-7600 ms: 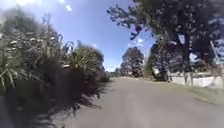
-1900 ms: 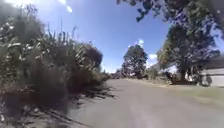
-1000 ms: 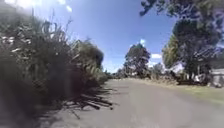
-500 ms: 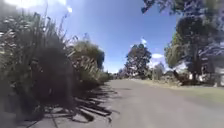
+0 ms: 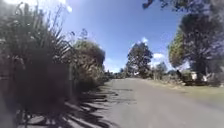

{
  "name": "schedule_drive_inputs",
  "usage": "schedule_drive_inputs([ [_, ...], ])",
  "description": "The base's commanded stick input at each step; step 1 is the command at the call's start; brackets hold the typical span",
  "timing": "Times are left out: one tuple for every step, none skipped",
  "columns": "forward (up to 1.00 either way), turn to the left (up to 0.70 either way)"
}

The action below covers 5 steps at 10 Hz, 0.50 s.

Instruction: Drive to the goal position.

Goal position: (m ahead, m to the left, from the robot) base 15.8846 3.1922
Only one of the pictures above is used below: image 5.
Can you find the tall dark tree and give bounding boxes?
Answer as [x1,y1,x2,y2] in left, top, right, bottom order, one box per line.
[125,41,154,79]

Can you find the small green tree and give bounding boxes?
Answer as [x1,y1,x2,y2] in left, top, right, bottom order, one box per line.
[153,61,169,80]

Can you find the grey asphalt road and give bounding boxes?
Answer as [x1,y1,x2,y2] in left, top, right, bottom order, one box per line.
[66,77,224,128]

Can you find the flax bushes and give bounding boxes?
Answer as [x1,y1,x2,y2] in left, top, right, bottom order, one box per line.
[0,2,76,128]

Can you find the broad green tree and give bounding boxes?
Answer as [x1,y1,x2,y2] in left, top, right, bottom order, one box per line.
[167,12,224,86]

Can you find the grass verge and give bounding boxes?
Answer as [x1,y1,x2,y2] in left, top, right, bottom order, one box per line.
[141,78,224,107]

